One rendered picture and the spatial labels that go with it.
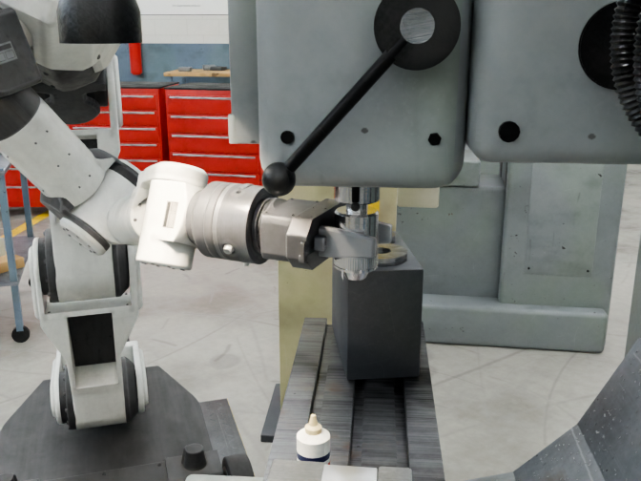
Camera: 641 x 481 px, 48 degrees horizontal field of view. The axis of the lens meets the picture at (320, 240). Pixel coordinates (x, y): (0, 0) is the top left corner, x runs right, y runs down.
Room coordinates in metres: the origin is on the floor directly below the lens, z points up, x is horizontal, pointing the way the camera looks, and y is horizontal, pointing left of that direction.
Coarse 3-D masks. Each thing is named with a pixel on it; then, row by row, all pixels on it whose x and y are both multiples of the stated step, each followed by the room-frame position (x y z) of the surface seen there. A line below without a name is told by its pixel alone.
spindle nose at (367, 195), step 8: (336, 192) 0.73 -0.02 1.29; (344, 192) 0.72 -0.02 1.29; (360, 192) 0.72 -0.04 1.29; (368, 192) 0.72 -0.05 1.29; (376, 192) 0.73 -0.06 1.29; (336, 200) 0.73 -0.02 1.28; (344, 200) 0.72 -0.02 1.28; (360, 200) 0.72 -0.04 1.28; (368, 200) 0.72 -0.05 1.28; (376, 200) 0.73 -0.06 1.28
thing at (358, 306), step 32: (384, 256) 1.09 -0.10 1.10; (352, 288) 1.06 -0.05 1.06; (384, 288) 1.06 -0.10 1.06; (416, 288) 1.07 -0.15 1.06; (352, 320) 1.06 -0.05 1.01; (384, 320) 1.06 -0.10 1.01; (416, 320) 1.07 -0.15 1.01; (352, 352) 1.06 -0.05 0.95; (384, 352) 1.06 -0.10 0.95; (416, 352) 1.07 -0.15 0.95
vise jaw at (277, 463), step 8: (272, 464) 0.66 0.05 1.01; (280, 464) 0.66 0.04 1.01; (288, 464) 0.66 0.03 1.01; (296, 464) 0.66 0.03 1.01; (304, 464) 0.66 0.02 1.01; (312, 464) 0.66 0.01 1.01; (320, 464) 0.66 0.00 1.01; (272, 472) 0.65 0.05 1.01; (280, 472) 0.65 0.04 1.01; (288, 472) 0.65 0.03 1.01; (296, 472) 0.65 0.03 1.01; (304, 472) 0.65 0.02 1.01; (312, 472) 0.65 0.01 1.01; (320, 472) 0.65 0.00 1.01; (272, 480) 0.63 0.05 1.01; (280, 480) 0.63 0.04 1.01; (288, 480) 0.63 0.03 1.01; (296, 480) 0.63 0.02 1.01; (304, 480) 0.63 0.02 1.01; (312, 480) 0.63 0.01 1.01; (320, 480) 0.63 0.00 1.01
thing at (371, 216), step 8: (344, 208) 0.75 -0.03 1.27; (368, 208) 0.75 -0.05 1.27; (336, 216) 0.73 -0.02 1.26; (344, 216) 0.72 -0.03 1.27; (352, 216) 0.72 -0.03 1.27; (360, 216) 0.72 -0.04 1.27; (368, 216) 0.72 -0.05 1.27; (376, 216) 0.73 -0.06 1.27; (352, 224) 0.72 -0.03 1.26; (360, 224) 0.72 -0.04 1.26
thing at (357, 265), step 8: (336, 224) 0.73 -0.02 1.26; (344, 224) 0.72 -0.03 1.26; (368, 224) 0.72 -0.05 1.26; (376, 224) 0.73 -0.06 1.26; (360, 232) 0.72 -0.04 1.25; (368, 232) 0.72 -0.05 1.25; (376, 232) 0.73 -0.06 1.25; (376, 248) 0.73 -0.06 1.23; (376, 256) 0.73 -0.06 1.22; (336, 264) 0.73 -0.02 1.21; (344, 264) 0.72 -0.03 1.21; (352, 264) 0.72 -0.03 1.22; (360, 264) 0.72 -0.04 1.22; (368, 264) 0.72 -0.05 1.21; (376, 264) 0.73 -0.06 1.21; (352, 272) 0.72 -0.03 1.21; (360, 272) 0.72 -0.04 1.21
